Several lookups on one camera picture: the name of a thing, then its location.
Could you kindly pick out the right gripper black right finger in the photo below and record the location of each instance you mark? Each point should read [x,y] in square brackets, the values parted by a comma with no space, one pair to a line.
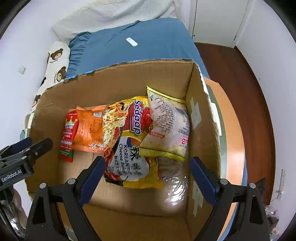
[250,221]

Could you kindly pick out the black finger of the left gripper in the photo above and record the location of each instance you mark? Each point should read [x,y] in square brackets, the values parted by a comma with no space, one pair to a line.
[17,147]
[36,150]

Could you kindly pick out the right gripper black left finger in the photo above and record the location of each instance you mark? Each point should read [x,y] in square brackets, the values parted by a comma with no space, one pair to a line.
[45,221]

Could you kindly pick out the red snack packet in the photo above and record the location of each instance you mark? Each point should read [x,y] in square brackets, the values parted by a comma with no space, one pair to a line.
[70,129]

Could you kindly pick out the yellow clear snack bag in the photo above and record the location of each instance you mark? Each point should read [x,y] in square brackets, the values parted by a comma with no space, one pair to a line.
[170,129]

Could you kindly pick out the green white checkered tablecloth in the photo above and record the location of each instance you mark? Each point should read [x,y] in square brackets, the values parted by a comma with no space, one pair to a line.
[216,111]

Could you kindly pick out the white power strip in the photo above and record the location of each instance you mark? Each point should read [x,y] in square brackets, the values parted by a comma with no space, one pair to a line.
[281,185]

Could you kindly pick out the orange snack packet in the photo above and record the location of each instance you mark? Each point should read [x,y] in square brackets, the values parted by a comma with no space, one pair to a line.
[89,135]

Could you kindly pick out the brown cardboard box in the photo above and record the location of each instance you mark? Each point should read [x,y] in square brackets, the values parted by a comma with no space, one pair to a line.
[116,212]

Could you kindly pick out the bear print pillow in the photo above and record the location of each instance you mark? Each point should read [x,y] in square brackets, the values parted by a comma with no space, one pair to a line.
[57,65]

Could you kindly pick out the Sedaap noodle packet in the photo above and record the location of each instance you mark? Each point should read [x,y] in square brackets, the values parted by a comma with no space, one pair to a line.
[126,166]

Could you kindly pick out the white knit blanket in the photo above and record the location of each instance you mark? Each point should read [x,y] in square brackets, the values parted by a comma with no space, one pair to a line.
[99,15]

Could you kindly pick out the white remote control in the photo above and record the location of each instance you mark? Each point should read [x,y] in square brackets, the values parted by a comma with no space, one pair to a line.
[131,41]

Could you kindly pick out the blue bed sheet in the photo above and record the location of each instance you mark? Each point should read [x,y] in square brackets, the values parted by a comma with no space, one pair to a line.
[164,38]

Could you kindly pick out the white door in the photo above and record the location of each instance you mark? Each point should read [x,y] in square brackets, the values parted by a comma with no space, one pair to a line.
[218,22]

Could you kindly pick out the white wall switch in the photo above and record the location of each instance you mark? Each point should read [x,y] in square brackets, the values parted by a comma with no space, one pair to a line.
[21,69]

